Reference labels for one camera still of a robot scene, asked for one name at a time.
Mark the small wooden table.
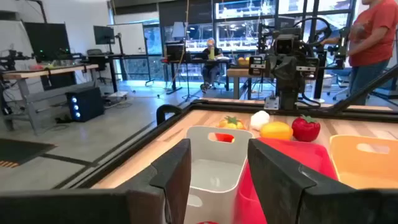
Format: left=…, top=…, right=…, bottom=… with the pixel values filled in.
left=226, top=67, right=265, bottom=100

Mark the wooden top desk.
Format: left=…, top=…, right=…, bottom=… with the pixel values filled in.
left=1, top=63, right=100, bottom=136

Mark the seated person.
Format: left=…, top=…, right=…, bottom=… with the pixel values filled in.
left=200, top=37, right=225, bottom=94

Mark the small black monitor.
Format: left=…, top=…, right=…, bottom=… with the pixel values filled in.
left=93, top=25, right=116, bottom=45

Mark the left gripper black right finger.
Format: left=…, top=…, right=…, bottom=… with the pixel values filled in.
left=248, top=138, right=357, bottom=224

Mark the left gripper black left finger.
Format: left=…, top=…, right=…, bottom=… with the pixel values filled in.
left=126, top=139, right=192, bottom=224

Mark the standing person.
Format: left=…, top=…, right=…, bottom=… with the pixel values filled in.
left=320, top=0, right=398, bottom=106

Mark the black computer tower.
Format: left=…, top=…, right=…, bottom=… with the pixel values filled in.
left=65, top=86, right=105, bottom=123

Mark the dark desk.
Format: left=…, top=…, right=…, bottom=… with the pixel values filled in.
left=161, top=57, right=233, bottom=95

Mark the white garlic bulb toy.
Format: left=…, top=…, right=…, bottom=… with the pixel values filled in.
left=250, top=110, right=271, bottom=131

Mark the grey-blue square container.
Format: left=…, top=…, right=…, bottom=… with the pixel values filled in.
left=185, top=125, right=254, bottom=224

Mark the large black screen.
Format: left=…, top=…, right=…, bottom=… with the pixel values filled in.
left=24, top=21, right=72, bottom=62

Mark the black table clamp handle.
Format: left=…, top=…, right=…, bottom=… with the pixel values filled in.
left=155, top=104, right=183, bottom=126

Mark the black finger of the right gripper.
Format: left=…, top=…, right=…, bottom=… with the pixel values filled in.
left=248, top=55, right=267, bottom=77
left=295, top=57, right=320, bottom=73

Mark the black aluminium table frame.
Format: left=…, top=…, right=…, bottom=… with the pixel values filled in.
left=52, top=65, right=398, bottom=190

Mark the orange citrus fruit toy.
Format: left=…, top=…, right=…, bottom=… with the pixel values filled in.
left=259, top=121, right=294, bottom=141

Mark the black office chair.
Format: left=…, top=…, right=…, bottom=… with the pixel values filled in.
left=86, top=49, right=108, bottom=84

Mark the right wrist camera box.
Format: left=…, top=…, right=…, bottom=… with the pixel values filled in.
left=275, top=33, right=296, bottom=56

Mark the red tomato toy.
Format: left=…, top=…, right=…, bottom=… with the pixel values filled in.
left=214, top=133, right=235, bottom=144
left=291, top=114, right=322, bottom=143

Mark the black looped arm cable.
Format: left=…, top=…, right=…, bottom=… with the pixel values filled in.
left=294, top=17, right=333, bottom=47

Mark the black striped-edge floor mat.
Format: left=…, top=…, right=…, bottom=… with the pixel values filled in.
left=0, top=138, right=58, bottom=169

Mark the yellow-orange tomato toy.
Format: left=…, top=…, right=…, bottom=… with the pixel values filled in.
left=217, top=116, right=247, bottom=131

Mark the whiteboard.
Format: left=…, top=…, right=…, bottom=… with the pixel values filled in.
left=107, top=22, right=147, bottom=56

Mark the red plastic basket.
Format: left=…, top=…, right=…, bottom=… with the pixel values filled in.
left=233, top=138, right=339, bottom=224

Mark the orange plastic basket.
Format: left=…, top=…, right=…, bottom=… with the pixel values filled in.
left=329, top=134, right=398, bottom=190

